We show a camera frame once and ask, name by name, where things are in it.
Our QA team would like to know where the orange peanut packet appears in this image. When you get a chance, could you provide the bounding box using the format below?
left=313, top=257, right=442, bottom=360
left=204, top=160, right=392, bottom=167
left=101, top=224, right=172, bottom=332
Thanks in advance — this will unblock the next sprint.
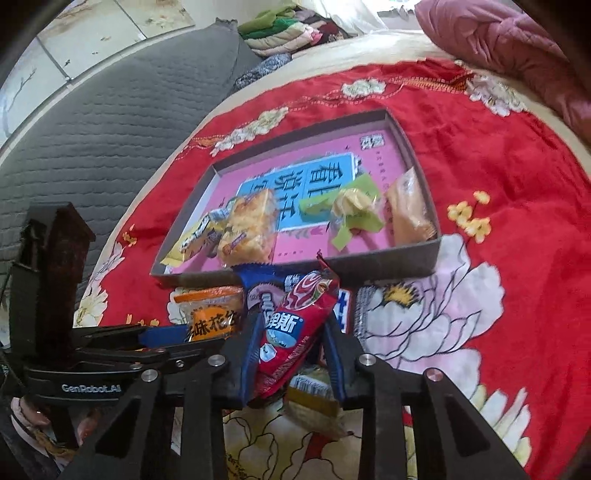
left=174, top=286, right=245, bottom=342

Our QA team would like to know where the red snack packet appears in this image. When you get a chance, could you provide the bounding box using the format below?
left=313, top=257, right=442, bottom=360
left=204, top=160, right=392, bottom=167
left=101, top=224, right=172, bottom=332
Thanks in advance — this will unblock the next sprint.
left=247, top=251, right=342, bottom=407

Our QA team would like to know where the grey quilted headboard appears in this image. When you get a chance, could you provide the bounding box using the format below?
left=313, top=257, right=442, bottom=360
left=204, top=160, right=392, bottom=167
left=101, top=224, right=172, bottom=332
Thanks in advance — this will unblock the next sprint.
left=0, top=18, right=264, bottom=278

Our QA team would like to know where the pink quilt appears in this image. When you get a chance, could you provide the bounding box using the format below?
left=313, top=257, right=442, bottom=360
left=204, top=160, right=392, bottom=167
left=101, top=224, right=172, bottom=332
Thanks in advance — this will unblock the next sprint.
left=416, top=0, right=591, bottom=148

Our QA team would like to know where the dark blue white bar packet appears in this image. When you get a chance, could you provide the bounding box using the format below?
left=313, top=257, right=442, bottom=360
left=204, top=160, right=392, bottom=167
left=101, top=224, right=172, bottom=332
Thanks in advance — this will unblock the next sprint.
left=332, top=285, right=370, bottom=337

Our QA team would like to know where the person's left hand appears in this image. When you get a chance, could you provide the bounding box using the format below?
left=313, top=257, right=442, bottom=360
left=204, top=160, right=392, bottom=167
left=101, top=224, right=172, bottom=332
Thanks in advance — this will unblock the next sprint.
left=10, top=397, right=55, bottom=428

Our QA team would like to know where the shallow box with pink book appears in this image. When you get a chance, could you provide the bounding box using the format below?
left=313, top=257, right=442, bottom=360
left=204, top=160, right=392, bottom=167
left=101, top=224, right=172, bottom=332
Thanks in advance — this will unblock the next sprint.
left=150, top=108, right=441, bottom=289

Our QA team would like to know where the clear yellow crispy snack packet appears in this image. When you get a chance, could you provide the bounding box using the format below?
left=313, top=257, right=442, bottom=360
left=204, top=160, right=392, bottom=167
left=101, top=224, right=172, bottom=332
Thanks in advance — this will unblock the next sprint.
left=217, top=189, right=278, bottom=268

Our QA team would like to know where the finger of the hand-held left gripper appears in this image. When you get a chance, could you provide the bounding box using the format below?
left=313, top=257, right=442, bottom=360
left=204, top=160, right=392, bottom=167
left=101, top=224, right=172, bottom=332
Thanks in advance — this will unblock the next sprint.
left=74, top=348, right=206, bottom=372
left=71, top=324, right=190, bottom=349

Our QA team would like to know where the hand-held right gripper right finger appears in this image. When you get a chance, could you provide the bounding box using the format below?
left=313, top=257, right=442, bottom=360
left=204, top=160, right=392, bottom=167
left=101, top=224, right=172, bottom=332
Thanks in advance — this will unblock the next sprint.
left=321, top=314, right=532, bottom=480

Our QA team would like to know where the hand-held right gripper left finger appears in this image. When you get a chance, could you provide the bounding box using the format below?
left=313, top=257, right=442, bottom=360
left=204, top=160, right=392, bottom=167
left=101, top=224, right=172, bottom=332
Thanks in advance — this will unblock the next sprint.
left=48, top=310, right=266, bottom=480

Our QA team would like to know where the beige biscuit packet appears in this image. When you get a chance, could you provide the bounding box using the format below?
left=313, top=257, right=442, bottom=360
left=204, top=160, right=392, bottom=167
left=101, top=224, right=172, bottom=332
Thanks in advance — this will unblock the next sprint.
left=385, top=167, right=438, bottom=243

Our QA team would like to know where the blue cookie packet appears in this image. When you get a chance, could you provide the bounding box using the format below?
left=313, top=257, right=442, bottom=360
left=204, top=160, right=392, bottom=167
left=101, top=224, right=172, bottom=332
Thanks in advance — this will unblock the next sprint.
left=233, top=263, right=296, bottom=324

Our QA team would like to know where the red floral cloth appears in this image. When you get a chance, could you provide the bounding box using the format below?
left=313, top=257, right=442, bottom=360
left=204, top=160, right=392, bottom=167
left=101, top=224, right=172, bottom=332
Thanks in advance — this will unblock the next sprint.
left=74, top=58, right=591, bottom=480

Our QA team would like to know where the yellow packet with blue print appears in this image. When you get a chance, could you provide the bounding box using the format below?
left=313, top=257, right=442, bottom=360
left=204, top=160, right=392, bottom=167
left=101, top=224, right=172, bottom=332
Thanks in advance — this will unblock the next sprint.
left=161, top=208, right=236, bottom=268

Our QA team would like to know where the white curtain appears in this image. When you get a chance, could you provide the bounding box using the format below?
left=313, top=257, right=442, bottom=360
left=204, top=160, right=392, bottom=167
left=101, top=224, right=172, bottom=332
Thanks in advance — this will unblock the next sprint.
left=318, top=0, right=416, bottom=35

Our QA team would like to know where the green chip packet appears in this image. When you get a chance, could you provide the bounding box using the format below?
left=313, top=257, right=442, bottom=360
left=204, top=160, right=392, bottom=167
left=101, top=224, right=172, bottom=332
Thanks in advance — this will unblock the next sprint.
left=298, top=173, right=386, bottom=252

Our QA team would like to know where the dark floral cloth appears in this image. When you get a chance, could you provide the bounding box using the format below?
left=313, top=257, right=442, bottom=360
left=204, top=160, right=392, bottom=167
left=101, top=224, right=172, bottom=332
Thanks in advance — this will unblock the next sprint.
left=233, top=52, right=294, bottom=90

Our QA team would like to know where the stack of folded clothes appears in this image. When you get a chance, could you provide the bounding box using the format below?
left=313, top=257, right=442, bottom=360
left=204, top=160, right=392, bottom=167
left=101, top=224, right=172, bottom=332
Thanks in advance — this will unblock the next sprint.
left=238, top=7, right=342, bottom=58

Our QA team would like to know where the clear yellow cake packet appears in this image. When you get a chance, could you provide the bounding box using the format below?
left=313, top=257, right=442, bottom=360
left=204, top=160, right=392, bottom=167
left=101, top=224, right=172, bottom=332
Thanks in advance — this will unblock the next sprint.
left=281, top=364, right=347, bottom=439

